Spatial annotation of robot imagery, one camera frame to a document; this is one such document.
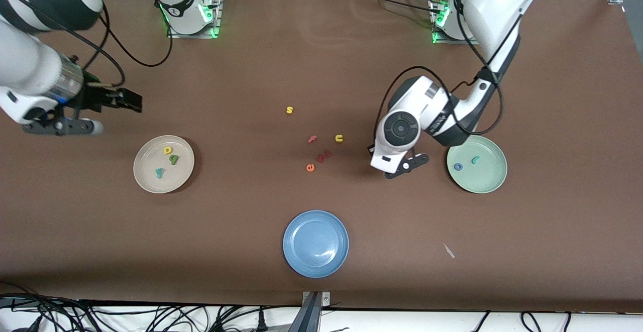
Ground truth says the black cable on table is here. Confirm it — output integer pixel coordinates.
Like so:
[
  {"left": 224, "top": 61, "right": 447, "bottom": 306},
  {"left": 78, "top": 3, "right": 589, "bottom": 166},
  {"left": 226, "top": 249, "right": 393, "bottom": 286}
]
[{"left": 352, "top": 0, "right": 445, "bottom": 16}]

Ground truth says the beige brown plate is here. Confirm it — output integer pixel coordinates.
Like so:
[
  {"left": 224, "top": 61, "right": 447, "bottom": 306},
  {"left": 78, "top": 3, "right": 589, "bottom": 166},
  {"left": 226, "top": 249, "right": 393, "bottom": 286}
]
[{"left": 133, "top": 135, "right": 195, "bottom": 194}]

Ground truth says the thick black floor cable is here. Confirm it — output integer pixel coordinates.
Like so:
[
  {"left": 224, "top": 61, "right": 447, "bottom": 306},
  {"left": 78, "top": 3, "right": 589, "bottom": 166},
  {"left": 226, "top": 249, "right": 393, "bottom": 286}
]
[{"left": 0, "top": 282, "right": 101, "bottom": 332}]

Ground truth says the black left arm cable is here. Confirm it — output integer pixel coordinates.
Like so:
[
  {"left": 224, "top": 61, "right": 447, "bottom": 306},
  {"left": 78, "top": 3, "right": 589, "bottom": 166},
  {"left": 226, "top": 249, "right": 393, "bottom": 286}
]
[{"left": 373, "top": 0, "right": 504, "bottom": 144}]

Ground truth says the left arm wrist camera bar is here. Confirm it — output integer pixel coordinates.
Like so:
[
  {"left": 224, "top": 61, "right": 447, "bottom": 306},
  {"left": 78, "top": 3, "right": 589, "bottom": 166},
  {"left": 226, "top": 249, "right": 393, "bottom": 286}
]
[{"left": 384, "top": 153, "right": 431, "bottom": 180}]

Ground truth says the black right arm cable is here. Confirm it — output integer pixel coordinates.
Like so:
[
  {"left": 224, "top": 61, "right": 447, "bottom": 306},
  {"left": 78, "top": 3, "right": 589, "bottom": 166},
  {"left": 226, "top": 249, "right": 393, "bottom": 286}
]
[{"left": 0, "top": 0, "right": 174, "bottom": 87}]

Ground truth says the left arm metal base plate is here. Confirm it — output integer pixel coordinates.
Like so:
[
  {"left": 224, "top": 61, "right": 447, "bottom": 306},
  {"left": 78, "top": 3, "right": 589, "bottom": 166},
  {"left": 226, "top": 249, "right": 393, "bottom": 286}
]
[{"left": 432, "top": 0, "right": 485, "bottom": 45}]

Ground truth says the arm wrist camera bar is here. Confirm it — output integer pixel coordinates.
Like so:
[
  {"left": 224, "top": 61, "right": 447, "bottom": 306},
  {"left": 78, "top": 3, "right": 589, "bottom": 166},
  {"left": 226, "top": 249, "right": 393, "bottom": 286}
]
[
  {"left": 21, "top": 117, "right": 104, "bottom": 137},
  {"left": 384, "top": 153, "right": 431, "bottom": 180}
]

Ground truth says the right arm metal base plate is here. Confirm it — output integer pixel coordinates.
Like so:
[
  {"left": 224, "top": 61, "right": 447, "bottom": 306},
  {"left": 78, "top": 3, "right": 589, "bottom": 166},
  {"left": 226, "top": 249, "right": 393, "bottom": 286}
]
[{"left": 167, "top": 0, "right": 222, "bottom": 39}]

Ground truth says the blue plate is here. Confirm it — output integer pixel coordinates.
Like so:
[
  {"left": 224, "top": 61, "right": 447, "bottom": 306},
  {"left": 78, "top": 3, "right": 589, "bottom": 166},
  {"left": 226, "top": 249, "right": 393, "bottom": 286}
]
[{"left": 283, "top": 210, "right": 350, "bottom": 278}]

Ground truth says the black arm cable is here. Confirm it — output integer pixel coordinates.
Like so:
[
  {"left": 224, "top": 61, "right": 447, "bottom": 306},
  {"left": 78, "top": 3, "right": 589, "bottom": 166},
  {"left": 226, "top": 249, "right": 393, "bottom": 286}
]
[
  {"left": 0, "top": 0, "right": 174, "bottom": 87},
  {"left": 373, "top": 0, "right": 504, "bottom": 144}
]

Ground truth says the right arm wrist camera bar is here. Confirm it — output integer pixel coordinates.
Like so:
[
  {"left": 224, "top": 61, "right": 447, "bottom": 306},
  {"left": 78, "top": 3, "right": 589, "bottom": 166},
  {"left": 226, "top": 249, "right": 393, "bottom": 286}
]
[{"left": 21, "top": 117, "right": 104, "bottom": 137}]

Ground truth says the light green plate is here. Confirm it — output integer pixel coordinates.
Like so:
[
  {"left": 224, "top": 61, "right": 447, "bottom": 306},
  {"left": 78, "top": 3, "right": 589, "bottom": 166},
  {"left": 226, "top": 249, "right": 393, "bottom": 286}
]
[{"left": 447, "top": 135, "right": 508, "bottom": 194}]

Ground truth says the grey metal stand bracket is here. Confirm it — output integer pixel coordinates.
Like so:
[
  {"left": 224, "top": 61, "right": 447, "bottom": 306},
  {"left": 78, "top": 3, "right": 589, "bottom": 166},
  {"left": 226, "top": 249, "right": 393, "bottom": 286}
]
[{"left": 300, "top": 290, "right": 332, "bottom": 332}]

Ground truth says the brown paper table cover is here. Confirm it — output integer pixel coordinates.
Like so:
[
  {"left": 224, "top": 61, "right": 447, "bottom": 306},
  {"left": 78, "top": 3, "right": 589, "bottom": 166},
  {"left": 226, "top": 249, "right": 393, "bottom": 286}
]
[{"left": 0, "top": 0, "right": 643, "bottom": 313}]

